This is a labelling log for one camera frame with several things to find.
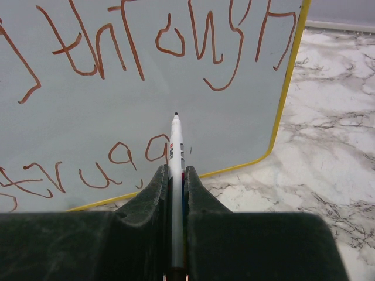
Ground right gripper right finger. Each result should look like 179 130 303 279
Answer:
185 166 348 280

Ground aluminium table frame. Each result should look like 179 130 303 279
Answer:
305 20 375 33

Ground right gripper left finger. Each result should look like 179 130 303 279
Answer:
1 166 168 280

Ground white marker pen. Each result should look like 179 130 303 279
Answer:
169 112 185 270

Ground yellow framed whiteboard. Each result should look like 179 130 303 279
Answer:
1 1 310 213

